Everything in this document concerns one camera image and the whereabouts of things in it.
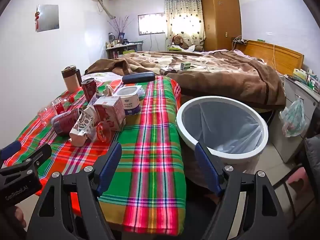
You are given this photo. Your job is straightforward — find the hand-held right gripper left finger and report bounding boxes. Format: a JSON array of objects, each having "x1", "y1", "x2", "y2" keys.
[{"x1": 26, "y1": 142, "x2": 123, "y2": 240}]

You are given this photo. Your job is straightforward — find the red hanging ornament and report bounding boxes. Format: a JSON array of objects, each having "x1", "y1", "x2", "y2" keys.
[{"x1": 34, "y1": 4, "x2": 41, "y2": 30}]

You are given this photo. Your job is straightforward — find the red green plaid bed sheet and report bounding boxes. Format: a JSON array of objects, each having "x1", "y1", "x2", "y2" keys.
[{"x1": 0, "y1": 76, "x2": 187, "y2": 238}]

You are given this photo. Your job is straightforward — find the white floral bed sheet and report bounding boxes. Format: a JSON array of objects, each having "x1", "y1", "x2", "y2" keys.
[{"x1": 81, "y1": 71, "x2": 118, "y2": 83}]

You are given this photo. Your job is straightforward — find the purple tissue box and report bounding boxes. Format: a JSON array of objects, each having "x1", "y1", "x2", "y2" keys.
[{"x1": 93, "y1": 96, "x2": 126, "y2": 132}]

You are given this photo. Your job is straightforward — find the person's left hand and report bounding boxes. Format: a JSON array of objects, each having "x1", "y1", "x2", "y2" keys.
[{"x1": 14, "y1": 205, "x2": 27, "y2": 228}]

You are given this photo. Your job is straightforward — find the wrapped air conditioner pipe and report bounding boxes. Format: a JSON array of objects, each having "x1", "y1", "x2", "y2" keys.
[{"x1": 94, "y1": 0, "x2": 115, "y2": 20}]

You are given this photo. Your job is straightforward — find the red soda can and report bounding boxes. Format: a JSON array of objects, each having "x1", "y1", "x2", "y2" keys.
[
  {"x1": 51, "y1": 108, "x2": 84, "y2": 137},
  {"x1": 82, "y1": 78, "x2": 97, "y2": 102}
]

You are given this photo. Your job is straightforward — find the white bedside cabinet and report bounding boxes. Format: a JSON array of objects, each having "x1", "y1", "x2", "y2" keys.
[{"x1": 271, "y1": 75, "x2": 320, "y2": 164}]

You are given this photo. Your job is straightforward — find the pink plastic stool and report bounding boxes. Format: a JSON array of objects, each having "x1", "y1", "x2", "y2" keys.
[{"x1": 287, "y1": 167, "x2": 316, "y2": 202}]

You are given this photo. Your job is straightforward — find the wooden headboard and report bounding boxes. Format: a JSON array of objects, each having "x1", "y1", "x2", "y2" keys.
[{"x1": 236, "y1": 39, "x2": 305, "y2": 75}]

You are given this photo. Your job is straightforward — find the small cluttered shelf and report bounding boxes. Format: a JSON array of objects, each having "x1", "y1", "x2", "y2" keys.
[{"x1": 105, "y1": 42, "x2": 143, "y2": 59}]

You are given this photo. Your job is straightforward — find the decorative dry branches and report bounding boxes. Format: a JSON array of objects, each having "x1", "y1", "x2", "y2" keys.
[{"x1": 108, "y1": 15, "x2": 133, "y2": 39}]

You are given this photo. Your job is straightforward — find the pile of small boxes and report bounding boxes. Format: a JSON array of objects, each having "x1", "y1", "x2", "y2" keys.
[{"x1": 291, "y1": 68, "x2": 320, "y2": 90}]

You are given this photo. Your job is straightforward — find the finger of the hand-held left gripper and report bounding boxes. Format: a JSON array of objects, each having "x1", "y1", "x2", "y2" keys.
[
  {"x1": 0, "y1": 141, "x2": 22, "y2": 162},
  {"x1": 0, "y1": 144, "x2": 52, "y2": 178}
]

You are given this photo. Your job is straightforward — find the translucent plastic bag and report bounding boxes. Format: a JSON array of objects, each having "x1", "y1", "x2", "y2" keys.
[{"x1": 279, "y1": 98, "x2": 307, "y2": 137}]

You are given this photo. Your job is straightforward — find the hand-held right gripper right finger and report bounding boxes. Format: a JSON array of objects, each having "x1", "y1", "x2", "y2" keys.
[{"x1": 195, "y1": 142, "x2": 297, "y2": 240}]

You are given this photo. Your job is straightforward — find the brown teddy bear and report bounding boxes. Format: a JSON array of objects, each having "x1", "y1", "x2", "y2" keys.
[{"x1": 171, "y1": 35, "x2": 187, "y2": 48}]

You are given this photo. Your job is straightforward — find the window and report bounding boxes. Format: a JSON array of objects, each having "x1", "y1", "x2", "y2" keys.
[{"x1": 137, "y1": 12, "x2": 166, "y2": 36}]

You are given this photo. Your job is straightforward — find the patterned paper cup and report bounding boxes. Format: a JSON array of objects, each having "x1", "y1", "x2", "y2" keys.
[{"x1": 69, "y1": 106, "x2": 98, "y2": 147}]

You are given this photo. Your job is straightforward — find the wooden wardrobe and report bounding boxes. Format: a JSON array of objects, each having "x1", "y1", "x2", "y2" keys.
[{"x1": 201, "y1": 0, "x2": 242, "y2": 52}]

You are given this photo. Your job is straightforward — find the dark blue glasses case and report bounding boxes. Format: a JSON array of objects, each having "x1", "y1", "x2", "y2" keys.
[{"x1": 122, "y1": 72, "x2": 155, "y2": 84}]

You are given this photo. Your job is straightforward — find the white plastic yogurt tub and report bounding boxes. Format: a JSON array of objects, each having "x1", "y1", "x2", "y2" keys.
[{"x1": 117, "y1": 85, "x2": 143, "y2": 116}]

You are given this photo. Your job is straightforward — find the beige brown lidded mug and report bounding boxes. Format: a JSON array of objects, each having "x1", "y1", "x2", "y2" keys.
[{"x1": 61, "y1": 65, "x2": 83, "y2": 92}]

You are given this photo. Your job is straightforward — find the patterned curtain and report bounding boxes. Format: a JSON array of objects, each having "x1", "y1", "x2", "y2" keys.
[{"x1": 163, "y1": 0, "x2": 206, "y2": 47}]

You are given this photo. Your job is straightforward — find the clear plastic bottle red label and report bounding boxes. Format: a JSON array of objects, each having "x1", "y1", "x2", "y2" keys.
[{"x1": 38, "y1": 96, "x2": 75, "y2": 127}]

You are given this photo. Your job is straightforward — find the black chair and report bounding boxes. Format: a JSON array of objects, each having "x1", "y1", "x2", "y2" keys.
[{"x1": 271, "y1": 109, "x2": 320, "y2": 220}]

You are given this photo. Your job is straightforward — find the white round trash bin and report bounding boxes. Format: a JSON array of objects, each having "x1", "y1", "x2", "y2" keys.
[{"x1": 176, "y1": 96, "x2": 269, "y2": 170}]

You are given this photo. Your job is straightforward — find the brown patterned blanket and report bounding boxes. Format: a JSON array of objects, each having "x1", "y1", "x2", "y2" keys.
[{"x1": 85, "y1": 50, "x2": 287, "y2": 110}]

